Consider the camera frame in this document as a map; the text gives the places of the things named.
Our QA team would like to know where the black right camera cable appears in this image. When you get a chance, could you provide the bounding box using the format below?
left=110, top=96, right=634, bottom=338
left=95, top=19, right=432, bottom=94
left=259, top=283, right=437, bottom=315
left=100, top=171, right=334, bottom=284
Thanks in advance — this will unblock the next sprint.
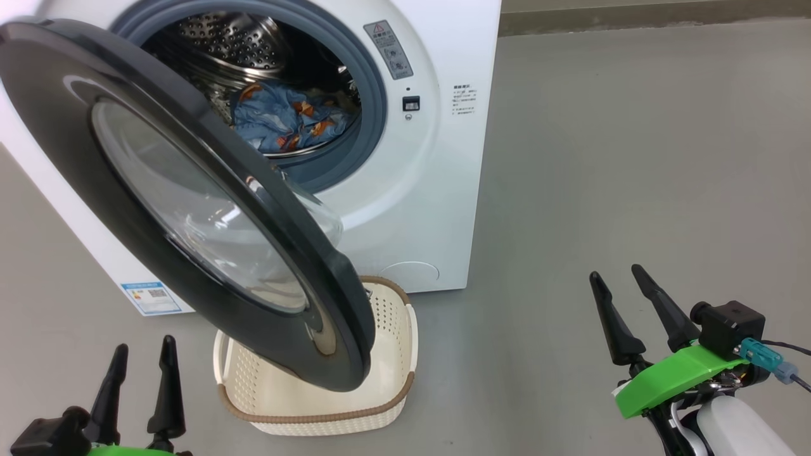
left=760, top=340, right=811, bottom=390

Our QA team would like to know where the round white filter cover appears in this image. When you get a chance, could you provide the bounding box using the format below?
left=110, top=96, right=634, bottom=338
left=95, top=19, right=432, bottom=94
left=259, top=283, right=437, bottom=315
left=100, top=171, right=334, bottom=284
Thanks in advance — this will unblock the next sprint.
left=379, top=261, right=440, bottom=292

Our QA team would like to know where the teal right camera connector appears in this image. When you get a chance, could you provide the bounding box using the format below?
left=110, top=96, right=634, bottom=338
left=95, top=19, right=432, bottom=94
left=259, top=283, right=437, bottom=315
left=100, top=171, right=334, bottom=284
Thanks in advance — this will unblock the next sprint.
left=738, top=338, right=800, bottom=385

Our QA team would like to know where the blue cartoon print garment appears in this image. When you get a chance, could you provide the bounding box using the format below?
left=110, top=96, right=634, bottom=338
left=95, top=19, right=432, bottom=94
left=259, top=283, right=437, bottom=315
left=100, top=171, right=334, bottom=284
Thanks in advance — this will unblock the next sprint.
left=229, top=81, right=349, bottom=155

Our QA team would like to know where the grey rubber door gasket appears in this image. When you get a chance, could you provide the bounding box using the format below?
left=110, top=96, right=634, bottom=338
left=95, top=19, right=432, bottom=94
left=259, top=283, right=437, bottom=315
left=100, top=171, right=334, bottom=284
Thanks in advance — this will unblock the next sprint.
left=111, top=0, right=388, bottom=194

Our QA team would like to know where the black round washer door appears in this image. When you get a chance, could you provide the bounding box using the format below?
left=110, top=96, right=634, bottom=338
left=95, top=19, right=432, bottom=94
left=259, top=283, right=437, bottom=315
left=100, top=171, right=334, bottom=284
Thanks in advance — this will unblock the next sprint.
left=0, top=17, right=376, bottom=392

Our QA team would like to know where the steel washer drum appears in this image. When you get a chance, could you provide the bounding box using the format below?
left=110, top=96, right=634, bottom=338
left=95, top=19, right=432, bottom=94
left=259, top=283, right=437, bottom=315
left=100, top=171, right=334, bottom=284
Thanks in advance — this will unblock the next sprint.
left=143, top=11, right=362, bottom=159

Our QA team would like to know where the grey warning sticker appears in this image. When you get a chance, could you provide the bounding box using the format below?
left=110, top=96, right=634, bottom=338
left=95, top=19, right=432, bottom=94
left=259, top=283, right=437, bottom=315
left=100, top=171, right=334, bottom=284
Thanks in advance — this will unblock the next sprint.
left=363, top=20, right=414, bottom=80

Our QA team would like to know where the blue energy label sticker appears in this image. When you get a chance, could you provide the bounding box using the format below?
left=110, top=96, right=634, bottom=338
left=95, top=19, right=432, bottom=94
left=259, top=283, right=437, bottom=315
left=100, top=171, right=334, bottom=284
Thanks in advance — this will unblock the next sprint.
left=120, top=282, right=183, bottom=315

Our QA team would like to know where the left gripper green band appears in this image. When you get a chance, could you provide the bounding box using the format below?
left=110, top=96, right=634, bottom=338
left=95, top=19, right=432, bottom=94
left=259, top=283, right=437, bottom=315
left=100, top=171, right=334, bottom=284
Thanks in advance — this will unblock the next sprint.
left=82, top=335, right=191, bottom=456

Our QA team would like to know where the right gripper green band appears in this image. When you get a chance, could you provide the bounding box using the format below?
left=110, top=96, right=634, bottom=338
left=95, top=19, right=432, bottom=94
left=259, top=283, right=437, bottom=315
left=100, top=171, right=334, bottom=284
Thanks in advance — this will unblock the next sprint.
left=589, top=264, right=748, bottom=456

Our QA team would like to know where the white front-load washing machine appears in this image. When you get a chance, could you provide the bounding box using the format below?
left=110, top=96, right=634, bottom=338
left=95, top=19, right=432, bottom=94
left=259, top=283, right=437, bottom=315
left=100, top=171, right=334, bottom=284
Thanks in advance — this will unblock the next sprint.
left=0, top=0, right=502, bottom=316

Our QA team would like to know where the cream perforated laundry basket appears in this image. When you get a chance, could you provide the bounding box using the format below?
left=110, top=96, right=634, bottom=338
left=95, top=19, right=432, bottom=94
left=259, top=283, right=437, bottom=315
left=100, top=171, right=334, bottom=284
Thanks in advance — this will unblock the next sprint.
left=213, top=275, right=419, bottom=436

